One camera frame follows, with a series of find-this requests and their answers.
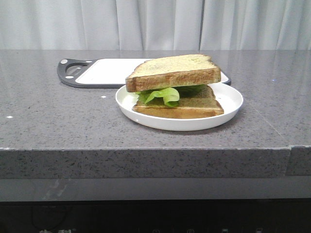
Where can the green lettuce leaf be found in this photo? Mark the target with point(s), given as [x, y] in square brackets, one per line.
[170, 96]

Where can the toast bread slice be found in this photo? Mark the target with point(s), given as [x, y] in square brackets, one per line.
[188, 108]
[174, 71]

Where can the white round plate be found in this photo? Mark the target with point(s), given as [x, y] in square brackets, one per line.
[228, 97]

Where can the white cutting board grey rim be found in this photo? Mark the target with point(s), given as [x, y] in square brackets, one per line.
[102, 73]

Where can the black appliance front panel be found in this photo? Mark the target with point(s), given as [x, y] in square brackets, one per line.
[157, 216]

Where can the grey white curtain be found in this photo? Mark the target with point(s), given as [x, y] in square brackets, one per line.
[155, 24]

